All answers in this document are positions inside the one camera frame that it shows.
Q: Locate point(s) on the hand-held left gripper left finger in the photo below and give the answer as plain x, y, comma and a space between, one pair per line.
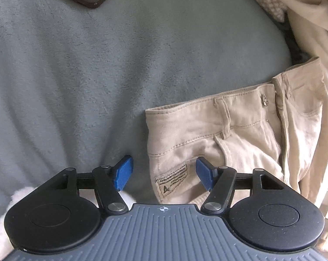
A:
123, 170

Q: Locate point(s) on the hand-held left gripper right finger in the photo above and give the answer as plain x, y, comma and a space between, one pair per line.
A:
204, 171

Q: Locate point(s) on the beige pants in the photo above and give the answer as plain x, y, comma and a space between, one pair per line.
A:
248, 130

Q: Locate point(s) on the grey blue blanket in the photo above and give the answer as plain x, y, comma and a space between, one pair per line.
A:
85, 73

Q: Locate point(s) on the dark grey garment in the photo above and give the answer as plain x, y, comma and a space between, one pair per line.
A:
293, 46

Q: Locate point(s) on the beige jacket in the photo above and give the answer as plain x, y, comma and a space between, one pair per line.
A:
308, 8

